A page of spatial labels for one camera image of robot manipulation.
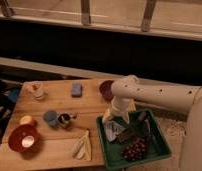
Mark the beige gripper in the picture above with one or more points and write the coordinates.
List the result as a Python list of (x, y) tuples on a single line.
[(118, 107)]

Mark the white grey towel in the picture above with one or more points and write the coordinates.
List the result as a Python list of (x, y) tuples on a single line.
[(112, 130)]

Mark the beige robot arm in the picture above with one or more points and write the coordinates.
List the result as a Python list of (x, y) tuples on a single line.
[(180, 98)]

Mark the small metal cup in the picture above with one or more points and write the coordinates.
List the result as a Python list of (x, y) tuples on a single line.
[(65, 119)]

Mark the blue plastic cup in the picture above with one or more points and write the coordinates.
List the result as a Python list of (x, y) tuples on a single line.
[(50, 117)]

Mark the clear plastic cup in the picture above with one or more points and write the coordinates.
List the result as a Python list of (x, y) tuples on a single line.
[(37, 90)]

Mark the brown chocolate bar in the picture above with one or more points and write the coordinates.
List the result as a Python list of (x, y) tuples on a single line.
[(126, 135)]

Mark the grey spatula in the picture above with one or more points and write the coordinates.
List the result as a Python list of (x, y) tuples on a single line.
[(144, 127)]

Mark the purple bowl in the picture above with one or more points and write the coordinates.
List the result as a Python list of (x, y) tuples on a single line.
[(105, 90)]

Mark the green plastic tray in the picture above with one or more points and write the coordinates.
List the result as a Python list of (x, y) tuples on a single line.
[(112, 151)]

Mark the bunch of dark grapes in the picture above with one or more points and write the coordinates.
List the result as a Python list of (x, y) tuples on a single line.
[(137, 150)]

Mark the blue sponge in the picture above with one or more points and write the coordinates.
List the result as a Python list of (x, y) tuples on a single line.
[(76, 90)]

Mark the peeled banana skin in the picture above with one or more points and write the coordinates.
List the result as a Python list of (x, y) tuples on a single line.
[(82, 147)]

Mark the red bowl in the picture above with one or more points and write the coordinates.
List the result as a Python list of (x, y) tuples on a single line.
[(23, 138)]

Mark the blue object at left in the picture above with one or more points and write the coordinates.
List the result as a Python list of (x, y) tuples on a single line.
[(14, 94)]

